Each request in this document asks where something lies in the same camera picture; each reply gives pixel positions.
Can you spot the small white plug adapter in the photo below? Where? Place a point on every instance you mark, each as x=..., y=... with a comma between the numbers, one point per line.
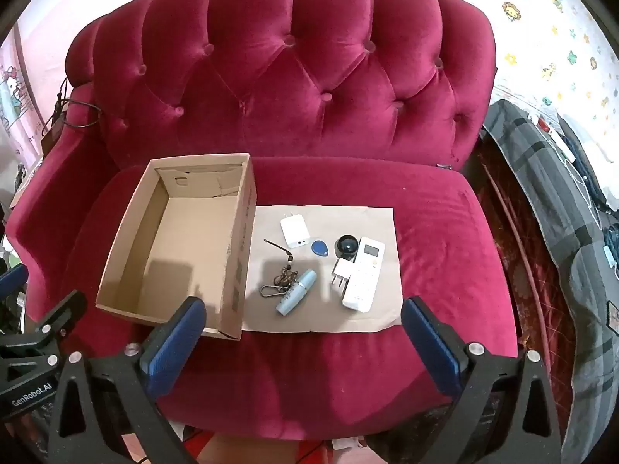
x=346, y=270

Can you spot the grey plaid blanket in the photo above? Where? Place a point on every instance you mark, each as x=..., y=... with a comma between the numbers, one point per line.
x=556, y=212

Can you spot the thin red curved rod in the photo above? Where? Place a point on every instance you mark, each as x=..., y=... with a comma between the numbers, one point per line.
x=518, y=246

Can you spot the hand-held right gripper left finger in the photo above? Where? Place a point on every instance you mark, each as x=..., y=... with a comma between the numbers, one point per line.
x=169, y=343

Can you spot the white square charger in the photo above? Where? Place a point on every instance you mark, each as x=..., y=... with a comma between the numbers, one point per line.
x=296, y=232

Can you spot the brown tag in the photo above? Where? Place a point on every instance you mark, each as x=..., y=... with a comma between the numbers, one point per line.
x=51, y=138

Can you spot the light blue bottle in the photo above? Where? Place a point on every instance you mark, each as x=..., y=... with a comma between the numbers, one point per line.
x=296, y=292

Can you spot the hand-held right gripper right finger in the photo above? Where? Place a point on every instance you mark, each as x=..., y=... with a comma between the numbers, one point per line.
x=430, y=348

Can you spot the red tufted velvet sofa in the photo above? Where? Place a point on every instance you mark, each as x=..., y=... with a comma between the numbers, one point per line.
x=300, y=82

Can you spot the black round camera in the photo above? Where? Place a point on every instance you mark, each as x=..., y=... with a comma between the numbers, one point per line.
x=346, y=246

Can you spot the blue key fob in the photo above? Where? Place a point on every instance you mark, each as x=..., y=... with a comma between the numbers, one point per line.
x=320, y=248

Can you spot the cardboard box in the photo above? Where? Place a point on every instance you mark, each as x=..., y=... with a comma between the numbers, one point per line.
x=188, y=232

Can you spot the white remote control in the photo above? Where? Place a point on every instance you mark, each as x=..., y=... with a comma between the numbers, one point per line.
x=362, y=280

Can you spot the cartoon cat wall poster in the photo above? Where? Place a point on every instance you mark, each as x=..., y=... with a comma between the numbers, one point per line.
x=12, y=92

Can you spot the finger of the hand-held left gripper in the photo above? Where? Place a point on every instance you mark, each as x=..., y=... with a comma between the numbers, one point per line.
x=63, y=314
x=12, y=278

